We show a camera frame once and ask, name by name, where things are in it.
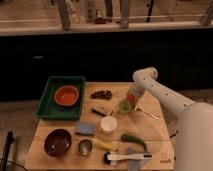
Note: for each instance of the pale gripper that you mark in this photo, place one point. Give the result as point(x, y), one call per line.
point(137, 91)

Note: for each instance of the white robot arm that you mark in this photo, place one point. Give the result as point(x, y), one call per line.
point(194, 141)

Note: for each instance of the green plastic cup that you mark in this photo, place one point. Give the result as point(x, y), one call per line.
point(124, 107)

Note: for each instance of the white paper cup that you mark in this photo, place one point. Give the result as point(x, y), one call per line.
point(108, 124)

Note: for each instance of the small metal cup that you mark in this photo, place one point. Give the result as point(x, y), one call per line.
point(85, 147)

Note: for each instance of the dark grape bunch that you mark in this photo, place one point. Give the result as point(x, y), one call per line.
point(101, 94)

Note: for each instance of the black and white eraser block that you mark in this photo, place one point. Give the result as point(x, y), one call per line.
point(101, 112)

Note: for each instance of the green chili pepper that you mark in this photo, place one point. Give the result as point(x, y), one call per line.
point(133, 139)

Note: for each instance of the blue sponge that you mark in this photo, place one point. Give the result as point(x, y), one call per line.
point(85, 128)

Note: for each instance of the yellow banana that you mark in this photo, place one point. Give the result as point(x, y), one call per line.
point(103, 145)

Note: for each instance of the orange bowl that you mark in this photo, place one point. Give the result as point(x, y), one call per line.
point(66, 95)

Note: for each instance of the green plastic tray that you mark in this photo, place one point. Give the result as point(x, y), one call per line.
point(49, 110)

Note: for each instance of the grey cloth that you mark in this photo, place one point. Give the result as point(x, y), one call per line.
point(137, 165)

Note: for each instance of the dark brown bowl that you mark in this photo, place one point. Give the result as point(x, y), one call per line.
point(57, 143)

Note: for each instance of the black stand left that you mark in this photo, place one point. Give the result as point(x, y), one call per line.
point(6, 150)

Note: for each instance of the white handled brush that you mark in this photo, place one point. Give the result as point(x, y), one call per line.
point(109, 158)

